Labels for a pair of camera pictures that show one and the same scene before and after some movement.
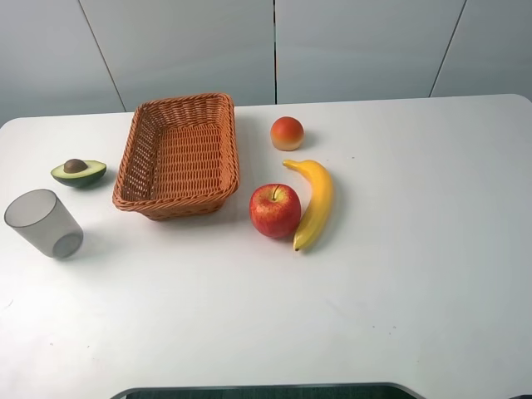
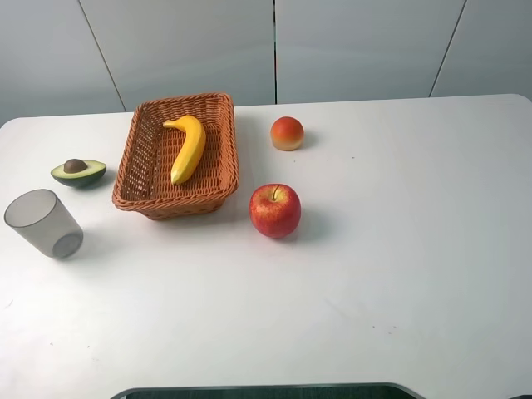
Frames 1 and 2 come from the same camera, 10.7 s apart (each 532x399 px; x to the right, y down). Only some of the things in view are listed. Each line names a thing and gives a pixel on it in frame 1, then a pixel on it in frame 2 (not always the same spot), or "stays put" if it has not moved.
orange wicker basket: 180,160 stays put
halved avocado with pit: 79,174 stays put
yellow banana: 321,202 -> 194,148
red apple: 275,209 stays put
